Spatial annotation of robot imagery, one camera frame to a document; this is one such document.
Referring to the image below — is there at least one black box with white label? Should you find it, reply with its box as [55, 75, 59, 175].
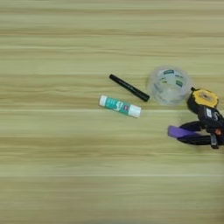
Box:
[198, 106, 224, 130]

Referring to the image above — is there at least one yellow tape measure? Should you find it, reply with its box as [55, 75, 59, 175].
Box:
[186, 87, 221, 116]

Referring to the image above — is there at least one clear tape roll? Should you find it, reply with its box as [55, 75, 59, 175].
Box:
[146, 66, 193, 107]

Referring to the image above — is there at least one green and white glue stick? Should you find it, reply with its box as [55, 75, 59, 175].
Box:
[98, 94, 143, 119]

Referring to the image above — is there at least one black marker pen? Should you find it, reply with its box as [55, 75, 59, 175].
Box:
[108, 73, 151, 103]

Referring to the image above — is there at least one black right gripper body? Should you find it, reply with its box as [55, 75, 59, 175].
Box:
[200, 125, 224, 150]

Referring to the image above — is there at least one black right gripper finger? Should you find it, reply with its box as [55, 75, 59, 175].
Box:
[176, 134, 213, 146]
[178, 120, 206, 133]

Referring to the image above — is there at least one purple eraser block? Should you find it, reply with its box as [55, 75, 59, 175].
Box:
[167, 125, 200, 139]

